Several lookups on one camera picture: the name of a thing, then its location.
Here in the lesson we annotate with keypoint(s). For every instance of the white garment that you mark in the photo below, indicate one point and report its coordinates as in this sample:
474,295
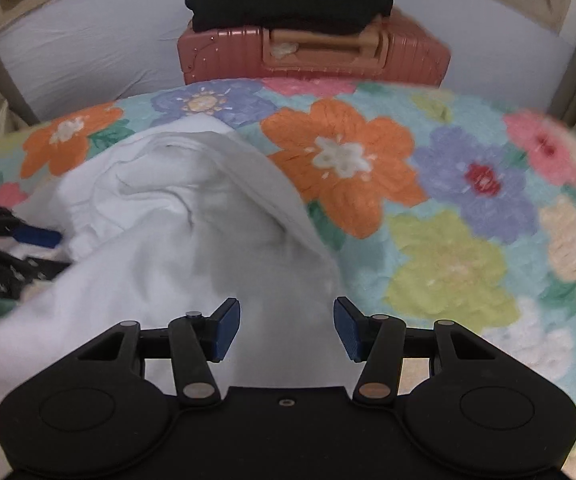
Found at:
178,240

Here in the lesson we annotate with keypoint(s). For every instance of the floral quilted bedspread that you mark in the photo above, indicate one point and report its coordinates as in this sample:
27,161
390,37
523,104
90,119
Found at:
443,210

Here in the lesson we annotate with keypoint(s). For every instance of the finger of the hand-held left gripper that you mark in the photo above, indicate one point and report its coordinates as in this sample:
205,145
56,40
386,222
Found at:
40,269
38,237

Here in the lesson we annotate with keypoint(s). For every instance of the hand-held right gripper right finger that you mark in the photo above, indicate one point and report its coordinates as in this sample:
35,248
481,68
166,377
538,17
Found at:
348,330

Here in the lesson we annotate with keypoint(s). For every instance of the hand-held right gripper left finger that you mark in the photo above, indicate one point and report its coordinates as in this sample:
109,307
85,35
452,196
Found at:
225,330

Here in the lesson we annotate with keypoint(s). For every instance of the pink hard-shell suitcase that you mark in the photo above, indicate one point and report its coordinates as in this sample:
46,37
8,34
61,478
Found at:
228,55

